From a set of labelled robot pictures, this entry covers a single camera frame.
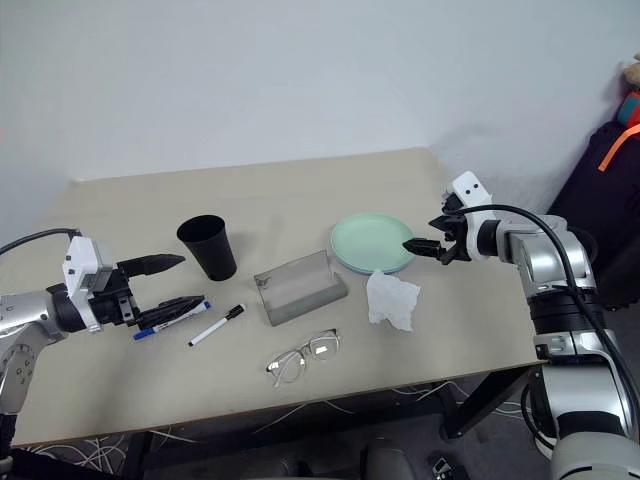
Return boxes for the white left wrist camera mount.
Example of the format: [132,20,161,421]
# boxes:
[61,235,115,335]

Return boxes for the beige plush toy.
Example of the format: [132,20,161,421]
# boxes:
[621,51,640,97]

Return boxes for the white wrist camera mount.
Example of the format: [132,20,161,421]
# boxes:
[446,170,495,262]
[61,235,115,335]

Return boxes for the black angled table leg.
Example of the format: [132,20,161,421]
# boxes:
[438,366,547,442]

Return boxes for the light blue plate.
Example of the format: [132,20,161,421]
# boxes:
[331,249,410,277]

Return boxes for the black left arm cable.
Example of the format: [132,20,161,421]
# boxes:
[0,228,82,257]

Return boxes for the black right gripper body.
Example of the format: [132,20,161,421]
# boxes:
[438,192,475,267]

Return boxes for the white tissue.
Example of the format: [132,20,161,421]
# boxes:
[365,268,421,333]

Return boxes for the thin white floor cable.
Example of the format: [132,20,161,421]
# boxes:
[264,399,357,436]
[392,380,475,402]
[148,424,202,447]

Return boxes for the blue capped white marker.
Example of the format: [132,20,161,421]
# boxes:
[132,299,213,342]

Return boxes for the small black connector box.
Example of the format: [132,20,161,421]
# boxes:
[428,455,469,480]

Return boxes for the clear frame eyeglasses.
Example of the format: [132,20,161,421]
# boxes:
[264,328,344,389]

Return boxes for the mint green plate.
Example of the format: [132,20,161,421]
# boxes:
[329,212,417,274]

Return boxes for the black straight table leg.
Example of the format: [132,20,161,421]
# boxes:
[121,431,154,480]

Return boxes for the orange strap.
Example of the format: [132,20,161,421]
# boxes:
[597,126,640,174]

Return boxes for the grey felt glasses case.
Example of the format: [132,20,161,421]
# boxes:
[252,250,349,328]

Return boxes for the black plastic cup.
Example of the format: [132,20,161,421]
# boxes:
[175,214,238,283]

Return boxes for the dark grey rounded shape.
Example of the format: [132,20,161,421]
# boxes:
[276,451,327,480]
[359,435,424,480]

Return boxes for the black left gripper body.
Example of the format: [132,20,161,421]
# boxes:
[91,264,141,329]

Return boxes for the teal and orange bag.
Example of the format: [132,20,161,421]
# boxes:
[616,91,640,127]

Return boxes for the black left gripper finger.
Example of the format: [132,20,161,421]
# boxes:
[116,253,187,278]
[134,295,206,329]

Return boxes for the black capped white marker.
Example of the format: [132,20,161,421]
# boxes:
[187,303,248,349]

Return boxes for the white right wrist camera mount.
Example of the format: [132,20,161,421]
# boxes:
[446,170,495,262]

